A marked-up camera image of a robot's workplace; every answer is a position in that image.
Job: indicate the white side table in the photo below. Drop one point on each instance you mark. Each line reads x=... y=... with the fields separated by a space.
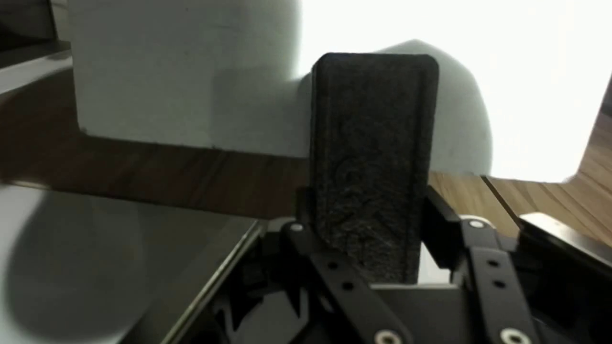
x=76 y=269

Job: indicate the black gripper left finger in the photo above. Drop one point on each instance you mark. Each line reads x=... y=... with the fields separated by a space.
x=331 y=269

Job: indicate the black felt whiteboard eraser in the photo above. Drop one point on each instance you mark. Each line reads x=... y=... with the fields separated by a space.
x=373 y=160

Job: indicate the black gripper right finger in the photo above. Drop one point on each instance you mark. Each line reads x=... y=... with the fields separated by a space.
x=490 y=269

